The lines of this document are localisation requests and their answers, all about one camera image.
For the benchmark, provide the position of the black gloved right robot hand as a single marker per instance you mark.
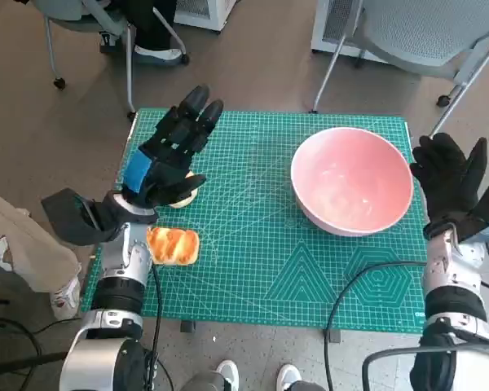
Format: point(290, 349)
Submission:
point(448, 179)

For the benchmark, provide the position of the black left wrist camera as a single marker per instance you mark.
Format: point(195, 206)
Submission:
point(69, 220)

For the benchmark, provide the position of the grey mesh office chair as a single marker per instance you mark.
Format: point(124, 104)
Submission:
point(411, 28)

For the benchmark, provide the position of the black table clamp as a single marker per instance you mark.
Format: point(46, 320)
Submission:
point(187, 326)
point(333, 337)

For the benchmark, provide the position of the green cutting mat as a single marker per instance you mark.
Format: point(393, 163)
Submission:
point(248, 244)

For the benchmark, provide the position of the person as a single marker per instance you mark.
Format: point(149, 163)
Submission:
point(151, 24)
point(16, 244)
point(228, 372)

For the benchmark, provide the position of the pink bowl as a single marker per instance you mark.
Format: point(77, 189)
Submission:
point(350, 183)

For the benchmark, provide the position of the braided toy bread loaf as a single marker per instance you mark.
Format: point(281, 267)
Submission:
point(173, 244)

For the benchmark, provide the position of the round toy bread bun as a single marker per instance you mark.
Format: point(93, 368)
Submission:
point(185, 200)

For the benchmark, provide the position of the black stand bar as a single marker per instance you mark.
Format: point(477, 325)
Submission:
point(24, 363)

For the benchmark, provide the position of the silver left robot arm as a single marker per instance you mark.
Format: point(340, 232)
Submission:
point(122, 260)

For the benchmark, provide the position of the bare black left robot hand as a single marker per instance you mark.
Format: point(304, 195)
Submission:
point(163, 163)

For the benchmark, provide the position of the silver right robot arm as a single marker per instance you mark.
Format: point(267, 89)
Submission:
point(452, 269)

